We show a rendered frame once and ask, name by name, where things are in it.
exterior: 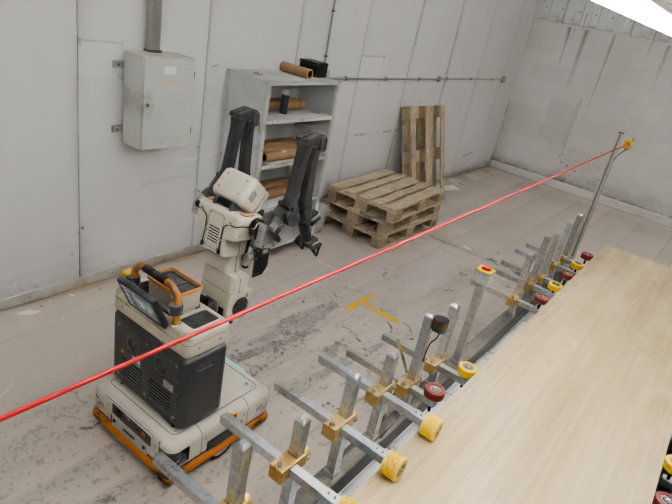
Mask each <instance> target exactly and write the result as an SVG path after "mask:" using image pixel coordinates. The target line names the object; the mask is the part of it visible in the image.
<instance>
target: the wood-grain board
mask: <svg viewBox="0 0 672 504"><path fill-rule="evenodd" d="M434 415H435V416H437V417H438V418H440V419H442V420H443V421H444V425H443V428H442V430H441V432H440V434H439V436H438V437H437V439H436V440H435V441H430V440H429V439H427V438H426V437H424V436H423V435H421V434H420V433H419V430H418V431H417V432H416V433H415V434H414V435H413V436H412V437H411V438H410V439H409V440H408V441H407V442H406V443H405V444H404V445H403V446H402V447H401V448H400V449H399V450H398V451H397V452H398V453H400V454H401V455H403V456H404V457H406V458H407V459H408V463H407V466H406V468H405V470H404V472H403V474H402V475H401V477H400V478H399V479H398V480H397V481H396V482H393V481H392V480H390V479H389V478H387V477H386V476H385V475H383V474H382V473H380V471H379V470H378V471H377V472H376V473H375V474H374V475H372V476H371V477H370V478H369V479H368V480H367V481H366V482H365V483H364V484H363V485H362V486H361V487H360V488H359V489H358V490H357V491H356V492H355V493H354V494H353V495H352V496H351V498H352V499H354V500H355V501H356V502H358V503H359V504H652V501H653V498H654V494H655V491H656V487H657V484H658V480H659V477H660V473H661V469H662V466H663V462H664V459H665V455H666V452H667V448H668V445H669V441H670V438H671V434H672V268H669V267H667V266H664V265H661V264H658V263H656V262H653V261H650V260H648V259H645V258H642V257H640V256H637V255H634V254H631V253H629V252H626V251H623V250H621V249H618V248H615V247H612V246H610V245H607V244H606V245H605V246H604V247H603V248H602V249H601V250H600V251H599V252H598V253H597V254H596V255H595V256H594V257H593V258H592V259H591V260H590V261H589V262H588V263H587V264H586V265H585V266H584V267H583V268H582V269H581V270H580V271H579V272H578V273H577V274H576V275H575V276H574V277H573V278H572V279H571V280H570V281H569V282H568V283H567V284H566V285H565V286H564V287H563V288H562V289H561V290H560V291H559V292H558V293H557V294H556V295H555V296H554V297H553V298H552V299H551V300H550V301H549V302H548V303H547V304H545V305H544V306H543V307H542V308H541V309H540V310H539V311H538V312H537V313H536V314H535V315H534V316H533V317H532V318H531V319H530V320H529V321H528V322H527V323H526V324H525V325H524V326H523V327H522V328H521V329H520V330H519V331H518V332H517V333H516V334H515V335H514V336H513V337H512V338H511V339H510V340H509V341H508V342H507V343H506V344H505V345H504V346H503V347H502V348H501V349H500V350H499V351H498V352H497V353H496V354H495V355H494V356H493V357H492V358H491V359H490V360H489V361H488V362H487V363H486V364H485V365H484V366H483V367H482V368H481V369H480V370H479V371H478V372H477V373H476V374H475V375H474V376H473V377H472V378H471V379H470V380H469V381H468V382H467V383H466V384H465V385H464V386H463V387H462V388H461V389H460V390H458V391H457V392H456V393H455V394H454V395H453V396H452V397H451V398H450V399H449V400H448V401H447V402H446V403H445V404H444V405H443V406H442V407H441V408H440V409H439V410H438V411H437V412H436V413H435V414H434Z"/></svg>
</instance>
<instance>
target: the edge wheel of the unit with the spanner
mask: <svg viewBox="0 0 672 504"><path fill-rule="evenodd" d="M445 392H446V391H445V389H444V387H443V386H441V385H440V384H438V383H434V382H430V383H427V384H426V386H425V389H424V396H425V397H426V398H427V399H428V400H430V401H433V402H441V401H442V400H443V399H444V396H445Z"/></svg>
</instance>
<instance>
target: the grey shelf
mask: <svg viewBox="0 0 672 504"><path fill-rule="evenodd" d="M257 71H258V72H259V73H262V74H263V75H262V76H261V75H256V74H253V72H257ZM230 76H231V78H230ZM340 84H341V81H337V80H334V79H331V78H327V77H326V78H315V77H312V78H311V79H306V78H303V77H299V76H296V75H293V74H290V73H286V72H283V71H281V70H279V69H237V68H228V70H227V80H226V90H225V101H224V111H223V121H222V132H221V142H220V152H219V163H218V171H220V169H221V166H222V163H223V158H224V153H225V149H226V144H227V139H228V135H229V130H230V124H231V116H230V115H229V113H230V111H231V110H233V109H236V108H239V107H241V106H248V107H250V108H253V109H256V110H258V112H259V113H260V122H259V126H255V130H254V137H253V147H252V157H251V166H250V174H251V176H252V177H254V178H256V179H257V180H258V181H265V180H270V179H276V178H282V177H290V176H289V174H291V170H292V166H293V162H294V158H292V159H284V160H277V161H270V162H263V161H262V156H263V148H264V140H266V139H276V138H287V137H294V140H295V138H296V137H295V135H299V134H301V133H303V132H305V131H308V130H313V131H316V132H319V133H322V134H324V135H325V136H326V137H327V135H328V137H327V138H328V141H327V147H326V151H325V154H324V152H321V154H320V157H319V161H318V167H317V173H316V178H315V184H314V189H313V195H312V208H311V209H315V210H317V211H318V206H319V201H320V195H321V190H322V184H323V179H324V173H325V167H326V162H327V156H328V151H329V145H330V139H331V134H332V128H333V123H334V117H335V112H336V106H337V100H338V95H339V89H340ZM301 85H302V86H301ZM336 85H337V86H336ZM229 86H230V88H229ZM284 88H285V89H289V90H290V97H296V98H297V99H299V98H300V99H304V100H305V102H306V106H305V108H304V109H289V110H288V111H287V114H281V113H279V111H280V110H269V102H270V98H281V96H282V92H283V89H284ZM302 89H303V91H302ZM335 90H336V92H335ZM300 92H301V93H300ZM334 95H335V97H334ZM228 96H229V98H228ZM301 96H302V97H301ZM262 101H263V103H262ZM264 101H265V102H264ZM333 101H334V103H333ZM267 104H268V105H267ZM227 106H228V107H227ZM332 107H333V109H332ZM261 109H262V111H261ZM263 109H264V110H263ZM266 110H267V111H266ZM331 112H332V114H331ZM226 116H227V118H226ZM330 119H331V120H330ZM297 122H298V124H297ZM291 124H292V125H291ZM329 124H330V126H329ZM225 126H226V128H225ZM296 128H297V130H296ZM328 129H329V131H328ZM290 131H291V132H290ZM294 131H295V132H294ZM224 136H225V138H224ZM257 141H258V143H257ZM262 141H263V142H262ZM223 146H224V148H223ZM258 148H259V149H258ZM256 149H257V151H256ZM261 151H262V152H261ZM222 157H223V158H222ZM255 157H256V159H255ZM323 159H324V160H323ZM322 163H323V165H322ZM290 168H291V169H290ZM321 169H322V171H321ZM288 170H289V171H288ZM288 172H289V173H288ZM320 175H321V177H320ZM319 180H320V182H319ZM318 186H319V188H318ZM317 192H318V194H317ZM284 196H285V195H281V196H277V197H273V198H269V199H266V201H265V202H264V204H263V205H262V206H261V208H260V209H259V211H260V210H261V209H262V210H264V214H263V217H262V220H264V221H265V220H267V219H269V218H270V217H271V216H272V213H273V211H274V209H275V207H276V206H277V205H278V201H279V200H283V198H284ZM315 203H316V205H315ZM299 234H300V231H299V227H298V223H297V224H296V225H295V226H294V227H290V226H287V225H285V224H284V226H283V227H282V228H281V231H280V233H279V236H280V238H281V240H280V242H277V241H275V240H274V241H275V243H276V246H275V247H270V249H272V248H276V247H279V246H282V245H285V244H288V243H291V242H294V240H295V239H296V237H297V236H298V235H299Z"/></svg>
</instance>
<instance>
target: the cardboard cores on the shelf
mask: <svg viewBox="0 0 672 504"><path fill-rule="evenodd" d="M280 104H281V98H270V102H269V110H280ZM305 106H306V102H305V100H304V99H297V98H296V97H290V98H289V105H288V110H289V109H304V108H305ZM296 148H297V141H296V140H294V138H293V137H287V138H276V139H266V140H264V148H263V156H262V161H263V162H270V161H277V160H284V159H292V158H295V154H296ZM288 181H289V177H282V178H276V179H270V180H265V181H259V182H260V183H261V185H262V186H263V187H264V188H265V190H266V191H267V192H268V198H267V199H269V198H273V197H277V196H281V195H285V193H286V189H287V185H288Z"/></svg>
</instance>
